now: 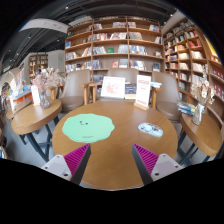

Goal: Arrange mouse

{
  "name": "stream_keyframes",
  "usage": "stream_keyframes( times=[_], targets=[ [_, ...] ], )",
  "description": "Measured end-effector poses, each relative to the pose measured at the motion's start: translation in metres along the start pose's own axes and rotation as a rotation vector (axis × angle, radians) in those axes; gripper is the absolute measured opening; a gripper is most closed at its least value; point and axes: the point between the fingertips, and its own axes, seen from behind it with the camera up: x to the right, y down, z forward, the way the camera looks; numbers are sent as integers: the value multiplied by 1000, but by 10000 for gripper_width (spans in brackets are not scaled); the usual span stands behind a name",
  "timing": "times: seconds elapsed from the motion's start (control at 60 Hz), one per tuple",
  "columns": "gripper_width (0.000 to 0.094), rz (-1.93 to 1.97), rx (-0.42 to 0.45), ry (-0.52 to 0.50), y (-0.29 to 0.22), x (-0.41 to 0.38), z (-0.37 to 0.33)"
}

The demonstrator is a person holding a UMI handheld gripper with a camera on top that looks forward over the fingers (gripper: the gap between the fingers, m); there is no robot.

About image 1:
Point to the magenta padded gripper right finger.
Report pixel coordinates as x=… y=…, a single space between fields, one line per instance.
x=152 y=166

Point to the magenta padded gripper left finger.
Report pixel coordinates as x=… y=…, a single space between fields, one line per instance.
x=70 y=167

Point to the patterned computer mouse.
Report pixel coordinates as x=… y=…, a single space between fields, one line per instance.
x=151 y=129

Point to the green mouse pad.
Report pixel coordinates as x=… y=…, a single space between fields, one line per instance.
x=88 y=128

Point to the round wooden centre table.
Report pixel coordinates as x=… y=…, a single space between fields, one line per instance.
x=111 y=165

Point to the round wooden table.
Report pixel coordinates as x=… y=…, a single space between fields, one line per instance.
x=32 y=118
x=206 y=137
x=111 y=165

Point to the round wooden left table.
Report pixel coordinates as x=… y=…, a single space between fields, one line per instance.
x=32 y=118

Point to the grey armchair left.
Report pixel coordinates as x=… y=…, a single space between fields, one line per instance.
x=73 y=95

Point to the stack of books right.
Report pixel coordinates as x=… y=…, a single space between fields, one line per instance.
x=186 y=108

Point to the grey armchair right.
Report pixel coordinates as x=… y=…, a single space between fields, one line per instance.
x=168 y=97

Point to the round wooden right table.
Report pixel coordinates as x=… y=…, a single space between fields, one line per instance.
x=206 y=137

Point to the red white standing sign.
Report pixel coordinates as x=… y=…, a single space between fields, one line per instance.
x=143 y=92

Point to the white framed picture sign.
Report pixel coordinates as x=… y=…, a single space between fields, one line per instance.
x=113 y=87

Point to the white card on left table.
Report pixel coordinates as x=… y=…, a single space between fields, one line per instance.
x=35 y=95

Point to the glass vase dried flowers left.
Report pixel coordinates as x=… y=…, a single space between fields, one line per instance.
x=50 y=77

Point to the glass vase dried flowers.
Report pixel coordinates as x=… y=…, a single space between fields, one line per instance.
x=50 y=77
x=204 y=93

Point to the glass vase dried flowers right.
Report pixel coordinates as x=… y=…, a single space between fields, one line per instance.
x=204 y=93

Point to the distant wooden bookshelf left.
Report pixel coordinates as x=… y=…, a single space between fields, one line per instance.
x=36 y=62

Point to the wooden bookshelf right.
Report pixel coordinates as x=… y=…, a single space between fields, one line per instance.
x=187 y=52

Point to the large wooden bookshelf centre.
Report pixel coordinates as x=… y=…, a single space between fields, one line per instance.
x=115 y=42

